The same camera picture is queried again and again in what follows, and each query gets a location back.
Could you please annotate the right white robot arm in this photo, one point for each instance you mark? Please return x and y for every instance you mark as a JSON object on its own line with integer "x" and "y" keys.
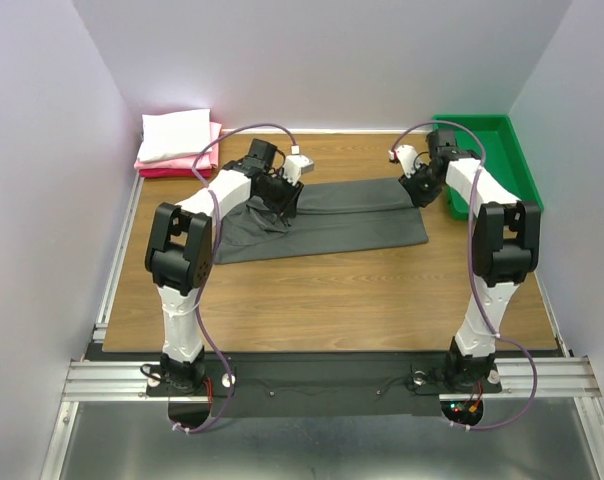
{"x": 502, "y": 246}

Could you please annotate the red folded t-shirt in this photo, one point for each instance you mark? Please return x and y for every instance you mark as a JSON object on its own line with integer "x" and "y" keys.
{"x": 165, "y": 173}

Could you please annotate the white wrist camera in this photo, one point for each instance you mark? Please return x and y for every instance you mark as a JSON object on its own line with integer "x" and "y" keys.
{"x": 296, "y": 165}
{"x": 407, "y": 157}

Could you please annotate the dark grey t-shirt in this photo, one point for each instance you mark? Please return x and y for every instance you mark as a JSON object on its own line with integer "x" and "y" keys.
{"x": 331, "y": 218}

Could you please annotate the green plastic tray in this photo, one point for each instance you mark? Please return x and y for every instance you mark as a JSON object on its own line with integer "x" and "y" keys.
{"x": 505, "y": 159}

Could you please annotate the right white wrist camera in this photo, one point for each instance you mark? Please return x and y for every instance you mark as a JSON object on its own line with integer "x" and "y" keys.
{"x": 407, "y": 157}

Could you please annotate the pink folded t-shirt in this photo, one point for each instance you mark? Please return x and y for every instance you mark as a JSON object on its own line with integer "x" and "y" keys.
{"x": 206, "y": 161}

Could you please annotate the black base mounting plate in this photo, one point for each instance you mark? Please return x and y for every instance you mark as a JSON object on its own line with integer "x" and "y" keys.
{"x": 318, "y": 384}

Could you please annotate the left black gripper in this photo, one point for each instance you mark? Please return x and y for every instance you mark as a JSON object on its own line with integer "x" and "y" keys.
{"x": 286, "y": 208}

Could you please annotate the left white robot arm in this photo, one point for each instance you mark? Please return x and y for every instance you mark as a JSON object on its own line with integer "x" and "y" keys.
{"x": 183, "y": 242}

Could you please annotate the white folded t-shirt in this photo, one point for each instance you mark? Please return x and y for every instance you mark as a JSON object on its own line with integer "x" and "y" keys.
{"x": 174, "y": 135}

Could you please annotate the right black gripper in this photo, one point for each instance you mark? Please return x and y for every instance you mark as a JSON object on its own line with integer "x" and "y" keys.
{"x": 418, "y": 197}

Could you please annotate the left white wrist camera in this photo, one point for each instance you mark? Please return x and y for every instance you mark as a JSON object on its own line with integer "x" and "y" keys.
{"x": 296, "y": 165}

